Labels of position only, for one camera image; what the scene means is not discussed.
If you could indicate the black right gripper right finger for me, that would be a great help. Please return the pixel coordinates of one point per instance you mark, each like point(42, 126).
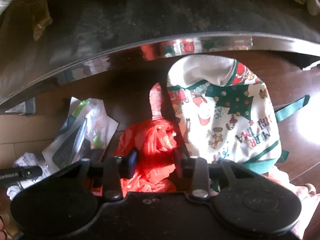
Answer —
point(195, 174)

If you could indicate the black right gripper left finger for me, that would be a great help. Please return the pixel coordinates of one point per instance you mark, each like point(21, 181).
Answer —
point(104, 179)

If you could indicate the clear plastic packaging wrapper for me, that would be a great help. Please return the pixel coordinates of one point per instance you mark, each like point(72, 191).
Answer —
point(85, 134)

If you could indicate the white printed paper scrap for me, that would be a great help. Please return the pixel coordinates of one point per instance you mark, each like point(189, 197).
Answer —
point(28, 159)

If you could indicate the white Christmas print cloth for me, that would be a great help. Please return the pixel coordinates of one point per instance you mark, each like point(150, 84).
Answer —
point(224, 112)

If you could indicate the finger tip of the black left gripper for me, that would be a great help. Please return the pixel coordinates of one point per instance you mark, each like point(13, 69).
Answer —
point(16, 174)

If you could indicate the red plastic bag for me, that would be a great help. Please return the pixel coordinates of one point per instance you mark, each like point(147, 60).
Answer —
point(156, 141)

